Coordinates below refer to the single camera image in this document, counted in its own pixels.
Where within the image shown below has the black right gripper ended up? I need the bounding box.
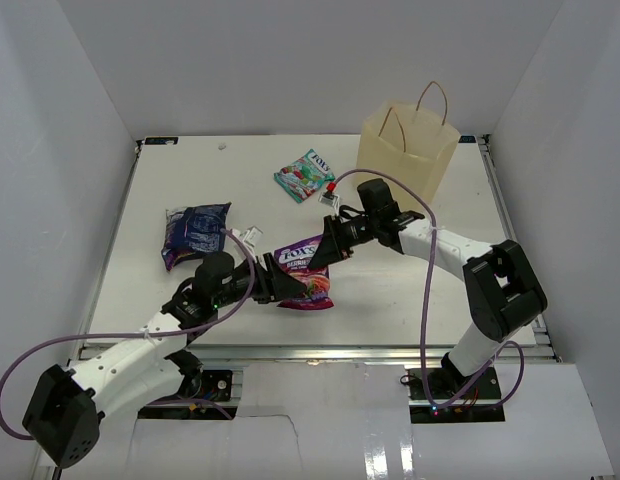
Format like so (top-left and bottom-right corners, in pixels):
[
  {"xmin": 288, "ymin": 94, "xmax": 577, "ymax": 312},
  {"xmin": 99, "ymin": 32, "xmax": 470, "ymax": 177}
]
[{"xmin": 309, "ymin": 214, "xmax": 379, "ymax": 270}]

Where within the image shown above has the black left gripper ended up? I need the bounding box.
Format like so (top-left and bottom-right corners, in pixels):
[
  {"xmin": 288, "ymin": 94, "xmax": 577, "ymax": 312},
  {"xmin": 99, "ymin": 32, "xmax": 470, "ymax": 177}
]
[{"xmin": 213, "ymin": 252, "xmax": 307, "ymax": 309}]

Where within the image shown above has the purple Fox's candy bag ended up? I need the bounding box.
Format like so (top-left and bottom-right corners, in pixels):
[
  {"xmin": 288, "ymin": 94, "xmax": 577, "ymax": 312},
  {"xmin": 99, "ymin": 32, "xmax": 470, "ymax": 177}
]
[{"xmin": 273, "ymin": 235, "xmax": 334, "ymax": 311}]

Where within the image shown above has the teal Fox's candy bag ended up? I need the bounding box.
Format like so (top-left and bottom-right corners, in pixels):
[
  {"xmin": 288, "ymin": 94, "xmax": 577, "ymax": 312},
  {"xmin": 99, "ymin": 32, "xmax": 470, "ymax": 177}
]
[{"xmin": 273, "ymin": 149, "xmax": 335, "ymax": 203}]

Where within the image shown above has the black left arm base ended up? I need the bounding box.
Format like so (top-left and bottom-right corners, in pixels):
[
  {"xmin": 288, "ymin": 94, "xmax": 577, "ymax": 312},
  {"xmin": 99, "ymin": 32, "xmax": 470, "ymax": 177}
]
[{"xmin": 137, "ymin": 350, "xmax": 237, "ymax": 421}]

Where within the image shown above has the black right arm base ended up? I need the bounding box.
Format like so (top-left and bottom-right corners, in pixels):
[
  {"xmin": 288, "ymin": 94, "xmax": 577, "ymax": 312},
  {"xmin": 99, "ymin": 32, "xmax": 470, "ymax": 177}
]
[{"xmin": 398, "ymin": 366, "xmax": 506, "ymax": 425}]

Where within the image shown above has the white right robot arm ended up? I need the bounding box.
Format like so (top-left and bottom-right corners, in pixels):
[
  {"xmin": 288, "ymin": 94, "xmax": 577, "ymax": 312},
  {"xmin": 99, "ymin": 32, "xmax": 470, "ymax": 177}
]
[{"xmin": 309, "ymin": 178, "xmax": 548, "ymax": 399}]

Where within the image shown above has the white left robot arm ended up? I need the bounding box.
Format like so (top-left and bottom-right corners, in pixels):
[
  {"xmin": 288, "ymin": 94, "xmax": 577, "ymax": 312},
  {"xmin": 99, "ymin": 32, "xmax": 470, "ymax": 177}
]
[{"xmin": 22, "ymin": 252, "xmax": 306, "ymax": 469}]

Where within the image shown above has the dark blue snack bag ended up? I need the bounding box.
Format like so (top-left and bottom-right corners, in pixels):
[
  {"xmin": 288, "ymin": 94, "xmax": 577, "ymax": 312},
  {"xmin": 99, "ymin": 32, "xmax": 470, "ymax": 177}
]
[{"xmin": 161, "ymin": 202, "xmax": 232, "ymax": 272}]

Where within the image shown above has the beige paper bag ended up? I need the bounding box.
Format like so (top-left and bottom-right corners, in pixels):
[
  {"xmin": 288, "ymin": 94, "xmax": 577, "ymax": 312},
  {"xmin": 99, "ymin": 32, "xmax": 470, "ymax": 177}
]
[{"xmin": 351, "ymin": 98, "xmax": 460, "ymax": 203}]

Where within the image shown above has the blue label sticker left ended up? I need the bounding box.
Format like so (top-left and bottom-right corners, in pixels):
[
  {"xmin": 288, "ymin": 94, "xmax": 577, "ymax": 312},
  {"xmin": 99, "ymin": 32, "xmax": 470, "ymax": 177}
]
[{"xmin": 144, "ymin": 137, "xmax": 179, "ymax": 146}]

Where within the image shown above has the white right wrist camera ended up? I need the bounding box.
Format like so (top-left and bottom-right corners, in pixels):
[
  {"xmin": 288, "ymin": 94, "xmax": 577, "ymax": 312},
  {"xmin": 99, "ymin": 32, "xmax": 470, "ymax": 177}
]
[{"xmin": 318, "ymin": 182, "xmax": 341, "ymax": 212}]

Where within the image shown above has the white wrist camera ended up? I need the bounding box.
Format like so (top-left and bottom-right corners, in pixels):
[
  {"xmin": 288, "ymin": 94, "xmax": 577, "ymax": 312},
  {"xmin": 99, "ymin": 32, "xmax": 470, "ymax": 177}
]
[
  {"xmin": 318, "ymin": 182, "xmax": 341, "ymax": 212},
  {"xmin": 231, "ymin": 226, "xmax": 263, "ymax": 261}
]

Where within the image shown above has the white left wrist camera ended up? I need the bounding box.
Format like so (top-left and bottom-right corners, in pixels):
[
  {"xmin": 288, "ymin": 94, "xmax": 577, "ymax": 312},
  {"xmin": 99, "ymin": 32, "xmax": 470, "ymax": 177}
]
[{"xmin": 231, "ymin": 226, "xmax": 263, "ymax": 261}]

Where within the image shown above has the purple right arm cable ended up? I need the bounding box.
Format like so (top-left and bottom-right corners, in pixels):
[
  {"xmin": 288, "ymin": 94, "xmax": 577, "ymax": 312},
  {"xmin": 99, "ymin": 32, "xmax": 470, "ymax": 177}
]
[{"xmin": 332, "ymin": 169, "xmax": 525, "ymax": 411}]

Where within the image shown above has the aluminium table front rail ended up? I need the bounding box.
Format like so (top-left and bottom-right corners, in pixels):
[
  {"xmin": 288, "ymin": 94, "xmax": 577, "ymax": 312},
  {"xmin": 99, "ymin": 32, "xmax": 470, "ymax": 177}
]
[{"xmin": 78, "ymin": 345, "xmax": 556, "ymax": 362}]

